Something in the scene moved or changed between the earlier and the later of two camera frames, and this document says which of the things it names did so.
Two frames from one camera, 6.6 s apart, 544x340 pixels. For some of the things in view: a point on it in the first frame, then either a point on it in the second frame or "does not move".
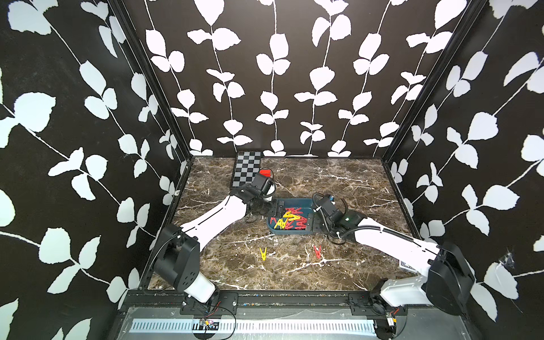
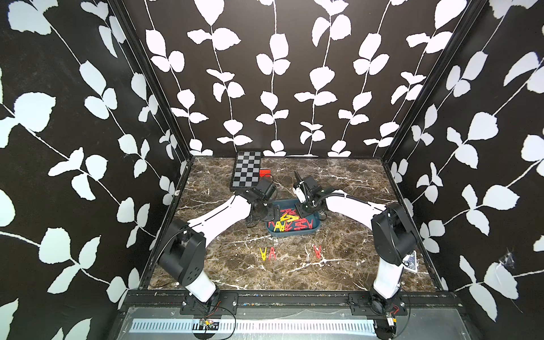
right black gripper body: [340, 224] → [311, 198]
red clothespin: [318, 252] does not move
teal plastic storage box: [295, 218] does not move
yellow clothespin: [263, 255] does not move
